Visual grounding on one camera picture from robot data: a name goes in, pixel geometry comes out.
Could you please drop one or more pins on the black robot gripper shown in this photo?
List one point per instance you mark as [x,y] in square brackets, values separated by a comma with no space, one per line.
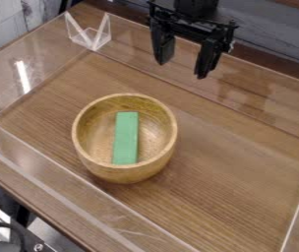
[193,20]

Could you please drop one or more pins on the brown wooden bowl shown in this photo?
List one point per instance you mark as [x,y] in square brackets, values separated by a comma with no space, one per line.
[92,137]

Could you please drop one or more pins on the green rectangular block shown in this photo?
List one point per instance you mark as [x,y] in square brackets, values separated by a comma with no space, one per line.
[124,148]

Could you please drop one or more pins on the clear acrylic tray wall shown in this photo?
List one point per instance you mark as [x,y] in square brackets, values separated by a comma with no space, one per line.
[225,195]

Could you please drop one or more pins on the black metal table frame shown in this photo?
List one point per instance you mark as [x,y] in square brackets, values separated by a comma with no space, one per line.
[15,237]

